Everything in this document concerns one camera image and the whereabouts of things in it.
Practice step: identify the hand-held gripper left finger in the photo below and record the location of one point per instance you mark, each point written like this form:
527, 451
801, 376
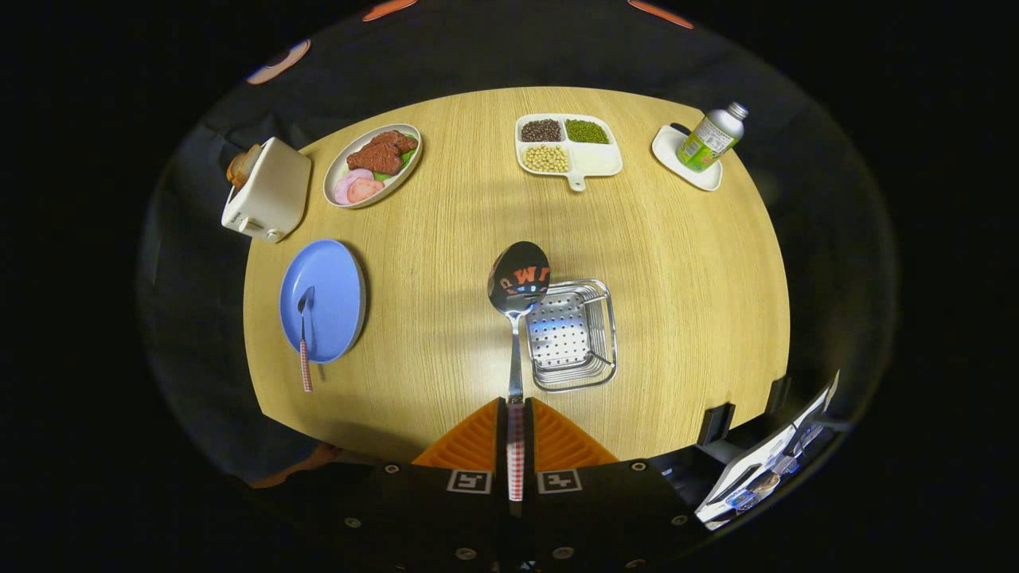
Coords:
446, 517

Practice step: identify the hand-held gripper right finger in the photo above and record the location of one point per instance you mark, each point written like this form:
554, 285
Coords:
589, 517

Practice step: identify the black table clamp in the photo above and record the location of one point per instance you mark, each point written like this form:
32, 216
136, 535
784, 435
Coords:
715, 423
778, 394

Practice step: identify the blue round plate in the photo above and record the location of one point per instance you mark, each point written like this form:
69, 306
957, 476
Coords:
334, 286

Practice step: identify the pale pink ham slice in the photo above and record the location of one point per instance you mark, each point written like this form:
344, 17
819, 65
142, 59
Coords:
346, 181

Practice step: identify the white divided tray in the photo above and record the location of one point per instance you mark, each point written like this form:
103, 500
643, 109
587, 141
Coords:
597, 159

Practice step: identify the green lettuce leaf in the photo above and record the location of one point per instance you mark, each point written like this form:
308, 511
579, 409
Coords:
407, 159

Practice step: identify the yellow soybeans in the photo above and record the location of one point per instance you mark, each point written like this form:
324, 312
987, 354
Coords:
546, 158

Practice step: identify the white oval food plate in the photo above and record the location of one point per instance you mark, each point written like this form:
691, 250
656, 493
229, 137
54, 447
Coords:
338, 171

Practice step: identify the brown meat patty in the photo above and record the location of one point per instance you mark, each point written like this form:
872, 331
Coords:
374, 159
396, 141

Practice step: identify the white toaster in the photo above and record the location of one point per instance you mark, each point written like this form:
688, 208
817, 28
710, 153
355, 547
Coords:
271, 191

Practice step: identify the small white dish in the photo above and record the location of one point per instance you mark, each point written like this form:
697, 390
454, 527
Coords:
677, 155

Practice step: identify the green mung beans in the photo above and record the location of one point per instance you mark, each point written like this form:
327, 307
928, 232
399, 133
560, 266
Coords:
587, 131

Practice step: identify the dark red beans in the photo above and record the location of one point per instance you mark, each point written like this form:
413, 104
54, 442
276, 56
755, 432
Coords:
541, 130

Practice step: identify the green label metal bottle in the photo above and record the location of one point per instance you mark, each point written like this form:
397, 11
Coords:
708, 139

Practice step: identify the brown toast slice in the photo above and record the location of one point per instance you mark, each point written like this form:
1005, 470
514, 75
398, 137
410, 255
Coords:
251, 157
236, 170

